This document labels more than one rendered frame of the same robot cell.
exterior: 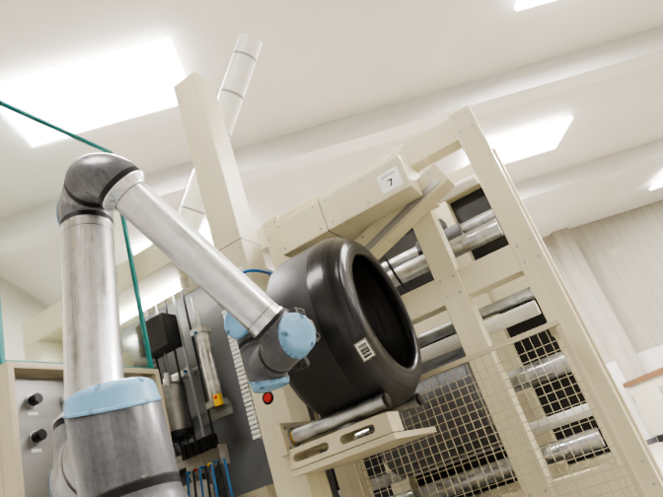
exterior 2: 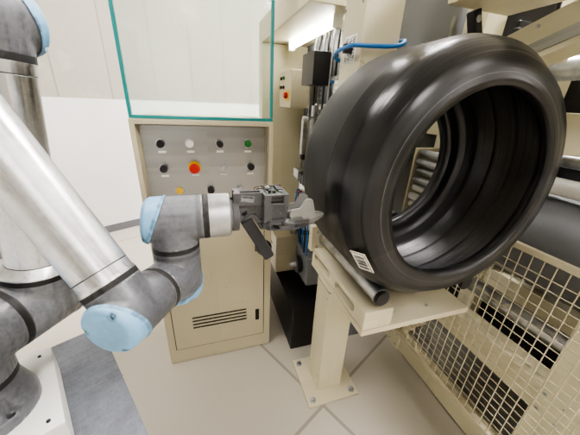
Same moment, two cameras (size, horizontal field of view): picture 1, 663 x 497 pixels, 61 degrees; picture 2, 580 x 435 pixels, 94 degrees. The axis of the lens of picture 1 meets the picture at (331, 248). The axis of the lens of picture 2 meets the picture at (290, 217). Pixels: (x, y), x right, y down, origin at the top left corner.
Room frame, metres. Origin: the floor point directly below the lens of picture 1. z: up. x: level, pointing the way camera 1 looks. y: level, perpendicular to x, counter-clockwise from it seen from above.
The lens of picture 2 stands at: (1.17, -0.28, 1.35)
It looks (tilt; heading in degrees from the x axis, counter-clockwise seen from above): 23 degrees down; 50
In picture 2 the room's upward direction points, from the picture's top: 3 degrees clockwise
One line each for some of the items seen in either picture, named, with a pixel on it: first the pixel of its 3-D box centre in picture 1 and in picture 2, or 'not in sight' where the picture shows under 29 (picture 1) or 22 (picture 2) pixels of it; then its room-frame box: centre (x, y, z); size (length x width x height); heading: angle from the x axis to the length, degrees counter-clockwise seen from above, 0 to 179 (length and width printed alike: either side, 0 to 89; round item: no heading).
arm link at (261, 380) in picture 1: (265, 363); (176, 271); (1.30, 0.23, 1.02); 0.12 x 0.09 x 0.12; 39
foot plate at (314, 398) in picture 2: not in sight; (324, 375); (2.00, 0.35, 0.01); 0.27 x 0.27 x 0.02; 68
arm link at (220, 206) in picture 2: not in sight; (221, 214); (1.40, 0.21, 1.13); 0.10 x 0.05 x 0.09; 68
